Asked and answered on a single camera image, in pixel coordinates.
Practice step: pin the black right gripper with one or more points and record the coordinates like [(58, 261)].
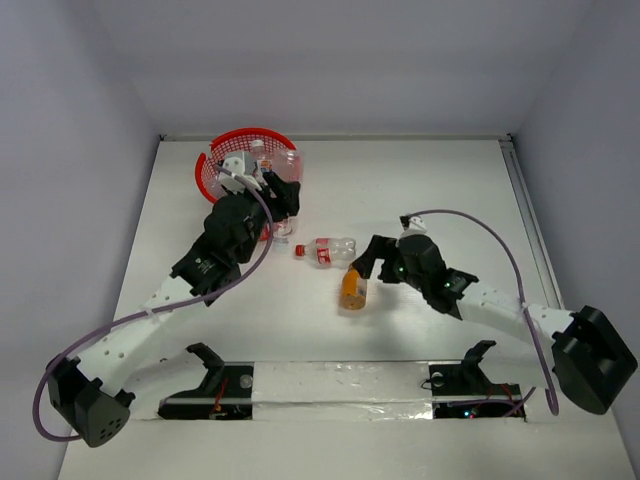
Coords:
[(383, 247)]

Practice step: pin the large clear plastic bottle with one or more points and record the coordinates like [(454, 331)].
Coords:
[(289, 166)]

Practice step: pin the red label cola bottle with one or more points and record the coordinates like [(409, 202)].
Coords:
[(325, 252)]

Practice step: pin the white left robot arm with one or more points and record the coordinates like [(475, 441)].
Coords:
[(87, 383)]

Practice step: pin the white orange label bottle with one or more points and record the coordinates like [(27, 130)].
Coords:
[(261, 155)]

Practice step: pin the red mesh plastic bin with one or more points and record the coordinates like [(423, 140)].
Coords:
[(235, 140)]

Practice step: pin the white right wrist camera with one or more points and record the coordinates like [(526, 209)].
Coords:
[(412, 225)]

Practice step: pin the colourful label blue cap bottle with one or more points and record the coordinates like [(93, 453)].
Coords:
[(214, 190)]

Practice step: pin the orange juice bottle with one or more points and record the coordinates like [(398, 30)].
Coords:
[(353, 292)]

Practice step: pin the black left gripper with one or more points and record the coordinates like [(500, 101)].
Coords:
[(272, 195)]

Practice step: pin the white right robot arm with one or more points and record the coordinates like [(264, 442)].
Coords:
[(578, 355)]

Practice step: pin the aluminium rail on right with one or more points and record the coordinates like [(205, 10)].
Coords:
[(537, 245)]

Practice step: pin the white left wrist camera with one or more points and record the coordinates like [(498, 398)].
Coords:
[(236, 170)]

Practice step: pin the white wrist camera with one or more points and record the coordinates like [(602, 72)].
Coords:
[(412, 225), (236, 170)]

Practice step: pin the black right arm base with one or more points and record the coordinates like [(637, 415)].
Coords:
[(461, 390)]

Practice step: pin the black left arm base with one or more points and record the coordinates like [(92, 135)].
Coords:
[(224, 393)]

